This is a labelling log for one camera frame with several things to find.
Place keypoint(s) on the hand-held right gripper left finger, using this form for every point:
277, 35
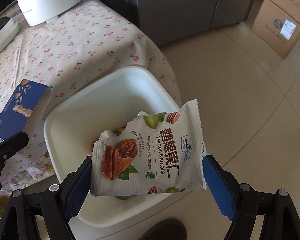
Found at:
75, 192

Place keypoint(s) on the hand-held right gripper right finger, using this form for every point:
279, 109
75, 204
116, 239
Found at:
217, 190

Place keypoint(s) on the blue cereal bar box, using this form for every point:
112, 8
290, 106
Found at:
17, 107

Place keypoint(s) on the white nut snack wrapper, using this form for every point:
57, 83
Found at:
145, 150

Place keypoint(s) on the white plastic bin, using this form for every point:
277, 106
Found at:
90, 100

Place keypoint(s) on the brown slipper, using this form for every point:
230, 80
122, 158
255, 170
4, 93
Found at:
165, 230

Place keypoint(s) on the white bowl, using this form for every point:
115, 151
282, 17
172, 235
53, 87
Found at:
8, 33

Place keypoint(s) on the cherry print tablecloth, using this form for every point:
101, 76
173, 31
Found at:
77, 42

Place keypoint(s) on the white electric cooking pot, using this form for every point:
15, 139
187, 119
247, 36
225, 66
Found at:
45, 2

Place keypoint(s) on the cardboard box white label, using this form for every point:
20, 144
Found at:
270, 27

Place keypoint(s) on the grey refrigerator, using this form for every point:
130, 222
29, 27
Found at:
177, 10

